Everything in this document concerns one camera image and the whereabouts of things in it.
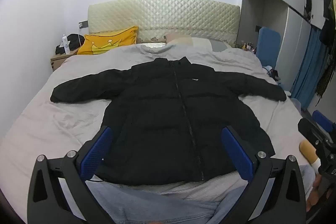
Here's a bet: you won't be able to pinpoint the pink pillow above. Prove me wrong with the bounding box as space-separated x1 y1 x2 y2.
164 33 193 47

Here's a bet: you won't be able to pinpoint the grey pillow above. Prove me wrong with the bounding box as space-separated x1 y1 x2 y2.
194 38 231 52

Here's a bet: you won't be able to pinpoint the tan cylindrical object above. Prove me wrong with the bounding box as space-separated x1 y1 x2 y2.
300 140 323 169

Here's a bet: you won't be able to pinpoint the blue padded board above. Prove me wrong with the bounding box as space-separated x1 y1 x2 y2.
257 27 281 69

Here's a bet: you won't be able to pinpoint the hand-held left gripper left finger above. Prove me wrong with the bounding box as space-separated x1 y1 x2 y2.
27 126 116 224

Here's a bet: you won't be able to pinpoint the hanging dark clothes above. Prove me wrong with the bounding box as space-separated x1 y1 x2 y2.
316 0 336 104

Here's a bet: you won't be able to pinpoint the light grey bed sheet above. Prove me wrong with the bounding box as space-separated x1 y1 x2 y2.
0 39 315 214

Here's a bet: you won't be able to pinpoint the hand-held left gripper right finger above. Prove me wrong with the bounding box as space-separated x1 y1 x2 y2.
221 125 307 224

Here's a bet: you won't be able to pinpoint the white plastic bottle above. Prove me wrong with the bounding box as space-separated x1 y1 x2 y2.
62 34 70 54

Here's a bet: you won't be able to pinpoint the yellow crown print pillow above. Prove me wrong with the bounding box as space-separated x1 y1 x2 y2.
77 26 139 56

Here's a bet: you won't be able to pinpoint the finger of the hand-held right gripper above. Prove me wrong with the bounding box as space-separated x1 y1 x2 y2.
312 110 336 132

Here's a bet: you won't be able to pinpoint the black puffer jacket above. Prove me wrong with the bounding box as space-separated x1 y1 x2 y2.
50 56 287 186

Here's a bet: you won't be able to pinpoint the person's right hand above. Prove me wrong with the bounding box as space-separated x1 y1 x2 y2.
306 175 332 214

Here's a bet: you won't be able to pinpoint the black bag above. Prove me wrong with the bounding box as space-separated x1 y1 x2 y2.
55 33 85 55

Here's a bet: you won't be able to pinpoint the wooden nightstand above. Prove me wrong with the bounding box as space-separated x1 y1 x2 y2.
50 49 79 72

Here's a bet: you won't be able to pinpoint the cream quilted headboard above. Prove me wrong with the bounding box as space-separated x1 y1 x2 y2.
87 0 241 49

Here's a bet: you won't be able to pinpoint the person's blue jeans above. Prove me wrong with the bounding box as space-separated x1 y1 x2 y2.
87 165 315 224

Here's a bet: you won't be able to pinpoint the blue curtain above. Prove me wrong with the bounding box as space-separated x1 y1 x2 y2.
290 26 327 110

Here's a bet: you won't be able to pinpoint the cluster of small bottles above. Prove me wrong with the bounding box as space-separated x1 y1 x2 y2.
241 42 258 54

